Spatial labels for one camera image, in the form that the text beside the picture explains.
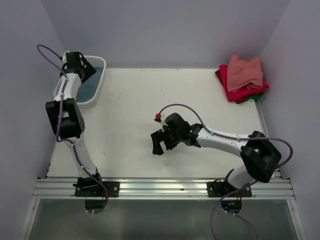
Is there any blue-grey t shirt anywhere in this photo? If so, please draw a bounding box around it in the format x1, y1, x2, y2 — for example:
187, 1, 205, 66
76, 67, 103, 104

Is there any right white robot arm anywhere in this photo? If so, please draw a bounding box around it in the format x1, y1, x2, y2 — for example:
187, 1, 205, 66
150, 113, 282, 197

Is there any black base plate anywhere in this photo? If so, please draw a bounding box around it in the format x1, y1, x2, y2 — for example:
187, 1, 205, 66
72, 181, 120, 198
206, 179, 253, 198

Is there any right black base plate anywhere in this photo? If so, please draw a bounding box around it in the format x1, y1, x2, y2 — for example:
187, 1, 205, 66
206, 179, 253, 198

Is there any white plastic basket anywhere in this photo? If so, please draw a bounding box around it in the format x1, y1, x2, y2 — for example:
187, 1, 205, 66
46, 51, 107, 112

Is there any folded red shirt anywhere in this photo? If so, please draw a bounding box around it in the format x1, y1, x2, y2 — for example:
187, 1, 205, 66
215, 64, 270, 104

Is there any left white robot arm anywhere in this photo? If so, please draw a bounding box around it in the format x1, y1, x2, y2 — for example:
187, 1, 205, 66
45, 51, 106, 198

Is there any folded green shirt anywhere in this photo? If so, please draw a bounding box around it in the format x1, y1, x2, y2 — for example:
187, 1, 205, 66
244, 94, 261, 102

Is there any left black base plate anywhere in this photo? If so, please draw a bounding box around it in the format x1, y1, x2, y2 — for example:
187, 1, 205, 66
72, 181, 120, 198

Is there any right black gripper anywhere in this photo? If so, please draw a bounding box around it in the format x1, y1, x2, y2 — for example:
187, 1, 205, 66
151, 126, 182, 156

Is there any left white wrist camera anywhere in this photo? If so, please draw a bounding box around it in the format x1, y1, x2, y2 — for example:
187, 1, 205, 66
61, 51, 70, 64

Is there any folded salmon pink shirt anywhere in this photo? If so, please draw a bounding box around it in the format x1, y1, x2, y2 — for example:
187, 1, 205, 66
227, 55, 264, 93

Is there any aluminium rail frame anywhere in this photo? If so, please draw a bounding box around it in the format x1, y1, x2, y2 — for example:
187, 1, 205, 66
19, 100, 306, 240

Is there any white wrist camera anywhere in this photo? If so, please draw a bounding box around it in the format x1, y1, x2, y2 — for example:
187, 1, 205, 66
154, 113, 167, 128
61, 51, 70, 64

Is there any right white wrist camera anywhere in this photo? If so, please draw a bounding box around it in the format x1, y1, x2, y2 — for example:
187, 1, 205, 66
154, 113, 167, 128

